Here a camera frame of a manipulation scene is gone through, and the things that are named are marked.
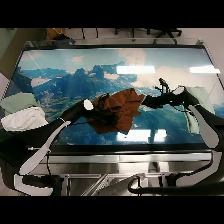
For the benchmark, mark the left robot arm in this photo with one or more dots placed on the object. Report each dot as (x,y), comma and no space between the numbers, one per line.
(36,155)

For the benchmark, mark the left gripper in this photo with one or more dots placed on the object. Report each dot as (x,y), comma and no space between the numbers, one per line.
(105,117)

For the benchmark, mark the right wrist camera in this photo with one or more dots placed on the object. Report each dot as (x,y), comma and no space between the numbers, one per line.
(163,85)

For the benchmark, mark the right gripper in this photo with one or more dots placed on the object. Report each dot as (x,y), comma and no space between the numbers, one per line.
(155,101)

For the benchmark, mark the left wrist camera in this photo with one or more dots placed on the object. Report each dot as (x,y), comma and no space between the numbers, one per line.
(103,97)

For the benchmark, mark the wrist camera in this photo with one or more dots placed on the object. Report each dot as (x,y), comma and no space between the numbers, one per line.
(163,85)
(103,97)

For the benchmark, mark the white garment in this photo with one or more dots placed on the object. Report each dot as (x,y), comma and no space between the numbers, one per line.
(25,119)

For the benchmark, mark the brown T-shirt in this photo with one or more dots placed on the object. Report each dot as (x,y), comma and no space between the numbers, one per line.
(130,100)

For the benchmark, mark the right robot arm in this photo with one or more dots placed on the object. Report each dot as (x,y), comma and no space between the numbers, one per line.
(204,124)

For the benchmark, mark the silver frame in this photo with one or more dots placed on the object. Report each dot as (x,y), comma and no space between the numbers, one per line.
(110,166)

